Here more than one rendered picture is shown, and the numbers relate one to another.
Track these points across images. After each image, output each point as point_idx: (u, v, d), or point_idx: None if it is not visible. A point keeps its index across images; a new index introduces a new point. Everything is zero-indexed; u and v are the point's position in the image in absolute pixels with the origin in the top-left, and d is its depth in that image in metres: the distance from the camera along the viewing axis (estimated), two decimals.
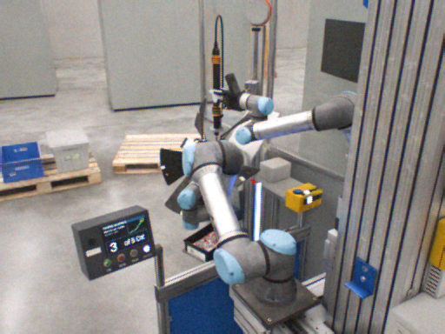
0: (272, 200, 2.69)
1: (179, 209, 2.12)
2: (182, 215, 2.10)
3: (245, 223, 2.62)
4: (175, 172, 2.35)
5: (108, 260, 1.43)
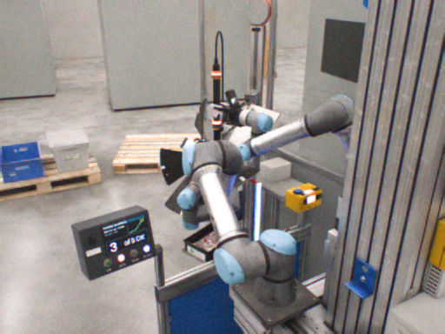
0: (272, 200, 2.69)
1: (179, 209, 2.12)
2: (182, 215, 2.10)
3: (245, 223, 2.62)
4: (175, 172, 2.35)
5: (108, 260, 1.43)
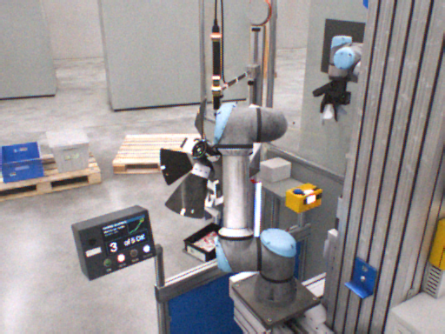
0: (272, 200, 2.69)
1: (179, 209, 2.12)
2: (182, 215, 2.10)
3: None
4: (175, 172, 2.35)
5: (108, 260, 1.43)
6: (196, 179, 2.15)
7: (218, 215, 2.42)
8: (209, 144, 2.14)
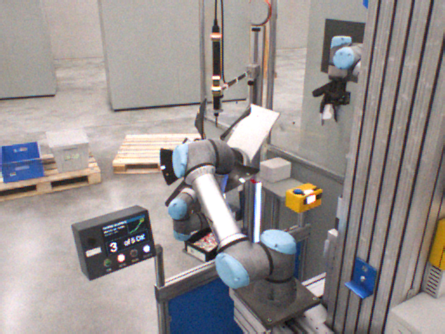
0: (272, 200, 2.69)
1: (162, 163, 2.39)
2: (161, 168, 2.41)
3: (245, 223, 2.62)
4: (198, 126, 2.39)
5: (108, 260, 1.43)
6: None
7: None
8: None
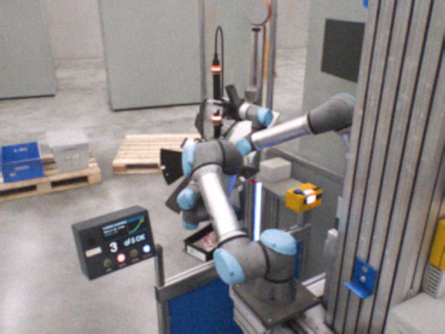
0: (272, 200, 2.69)
1: (162, 163, 2.39)
2: (161, 168, 2.41)
3: (245, 223, 2.62)
4: (198, 126, 2.39)
5: (108, 260, 1.43)
6: None
7: None
8: None
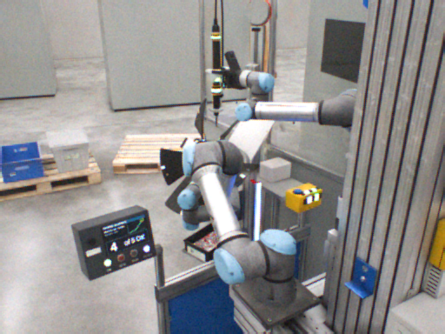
0: (272, 200, 2.69)
1: (162, 163, 2.39)
2: (161, 168, 2.41)
3: (245, 223, 2.62)
4: (198, 126, 2.39)
5: (108, 260, 1.43)
6: None
7: None
8: None
